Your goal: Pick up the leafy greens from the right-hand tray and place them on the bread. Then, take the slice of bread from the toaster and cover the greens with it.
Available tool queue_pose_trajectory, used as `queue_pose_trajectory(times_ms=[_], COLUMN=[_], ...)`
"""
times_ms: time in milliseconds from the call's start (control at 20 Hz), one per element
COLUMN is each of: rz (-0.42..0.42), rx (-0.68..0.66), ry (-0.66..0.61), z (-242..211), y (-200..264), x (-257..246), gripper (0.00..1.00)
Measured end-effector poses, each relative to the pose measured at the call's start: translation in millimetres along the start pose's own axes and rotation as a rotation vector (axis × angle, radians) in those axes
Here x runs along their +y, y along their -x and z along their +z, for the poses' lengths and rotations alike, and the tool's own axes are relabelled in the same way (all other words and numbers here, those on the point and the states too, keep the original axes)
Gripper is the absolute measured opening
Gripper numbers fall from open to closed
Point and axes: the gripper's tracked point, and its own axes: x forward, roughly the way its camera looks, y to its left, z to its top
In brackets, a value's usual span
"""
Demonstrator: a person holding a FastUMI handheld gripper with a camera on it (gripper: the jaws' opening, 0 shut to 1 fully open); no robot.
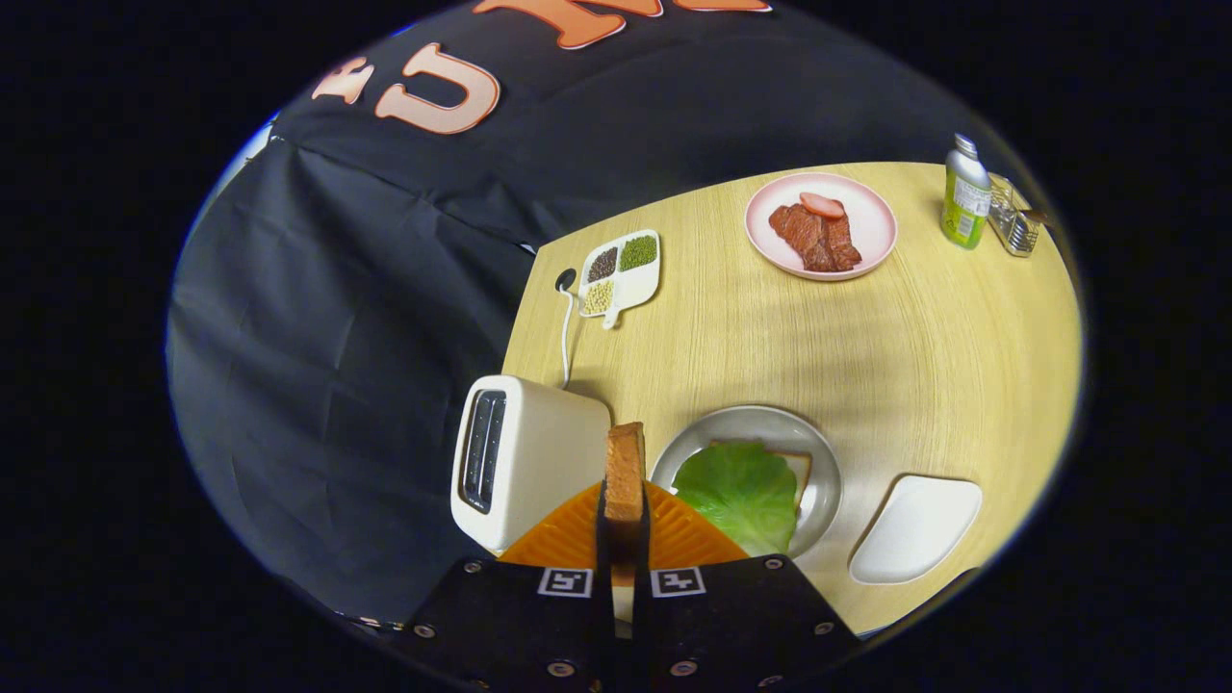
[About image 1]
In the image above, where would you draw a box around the red cooked meat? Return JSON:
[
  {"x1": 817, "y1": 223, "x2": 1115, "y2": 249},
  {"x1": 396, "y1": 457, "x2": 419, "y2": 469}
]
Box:
[{"x1": 768, "y1": 203, "x2": 863, "y2": 273}]

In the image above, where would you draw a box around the grey round plate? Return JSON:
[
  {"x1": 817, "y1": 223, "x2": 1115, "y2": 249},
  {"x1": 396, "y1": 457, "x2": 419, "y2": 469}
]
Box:
[{"x1": 650, "y1": 404, "x2": 844, "y2": 559}]

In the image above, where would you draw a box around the pink plate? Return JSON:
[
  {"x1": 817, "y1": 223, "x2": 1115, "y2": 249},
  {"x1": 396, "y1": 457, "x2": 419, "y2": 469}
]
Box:
[{"x1": 744, "y1": 172, "x2": 898, "y2": 282}]

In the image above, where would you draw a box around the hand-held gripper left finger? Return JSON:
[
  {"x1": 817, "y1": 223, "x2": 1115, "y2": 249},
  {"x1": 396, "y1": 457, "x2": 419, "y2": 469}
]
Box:
[{"x1": 404, "y1": 479, "x2": 617, "y2": 689}]

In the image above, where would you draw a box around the metal wire basket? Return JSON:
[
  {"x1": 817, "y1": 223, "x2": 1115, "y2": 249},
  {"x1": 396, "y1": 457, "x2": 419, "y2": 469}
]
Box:
[{"x1": 988, "y1": 172, "x2": 1055, "y2": 258}]

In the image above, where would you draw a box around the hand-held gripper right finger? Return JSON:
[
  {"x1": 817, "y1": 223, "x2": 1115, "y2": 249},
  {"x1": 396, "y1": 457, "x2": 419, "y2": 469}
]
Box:
[{"x1": 630, "y1": 481, "x2": 862, "y2": 689}]

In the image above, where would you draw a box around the white divided bean tray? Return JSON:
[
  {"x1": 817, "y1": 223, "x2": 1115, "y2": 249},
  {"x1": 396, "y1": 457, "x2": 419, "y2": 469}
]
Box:
[{"x1": 578, "y1": 229, "x2": 662, "y2": 330}]

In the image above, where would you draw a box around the green label drink bottle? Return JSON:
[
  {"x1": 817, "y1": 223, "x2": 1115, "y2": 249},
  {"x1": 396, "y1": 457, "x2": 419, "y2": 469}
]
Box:
[{"x1": 940, "y1": 134, "x2": 992, "y2": 250}]

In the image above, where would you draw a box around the white bread slice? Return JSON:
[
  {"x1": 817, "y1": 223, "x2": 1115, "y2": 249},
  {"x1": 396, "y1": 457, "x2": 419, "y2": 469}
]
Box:
[
  {"x1": 765, "y1": 449, "x2": 813, "y2": 511},
  {"x1": 604, "y1": 422, "x2": 648, "y2": 625}
]

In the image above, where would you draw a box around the white toaster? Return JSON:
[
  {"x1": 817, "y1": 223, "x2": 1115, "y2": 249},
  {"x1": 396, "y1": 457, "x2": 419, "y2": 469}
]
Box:
[{"x1": 450, "y1": 374, "x2": 613, "y2": 557}]

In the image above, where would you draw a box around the white power cable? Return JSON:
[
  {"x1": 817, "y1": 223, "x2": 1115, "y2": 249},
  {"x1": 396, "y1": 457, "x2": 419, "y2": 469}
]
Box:
[{"x1": 560, "y1": 285, "x2": 577, "y2": 389}]

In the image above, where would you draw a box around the small white dish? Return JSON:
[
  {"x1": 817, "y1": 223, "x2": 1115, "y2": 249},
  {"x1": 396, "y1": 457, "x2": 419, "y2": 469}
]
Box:
[{"x1": 849, "y1": 474, "x2": 984, "y2": 585}]

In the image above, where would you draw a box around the green lettuce leaf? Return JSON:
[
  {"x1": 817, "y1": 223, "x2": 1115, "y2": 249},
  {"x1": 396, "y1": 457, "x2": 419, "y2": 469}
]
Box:
[{"x1": 671, "y1": 441, "x2": 799, "y2": 557}]

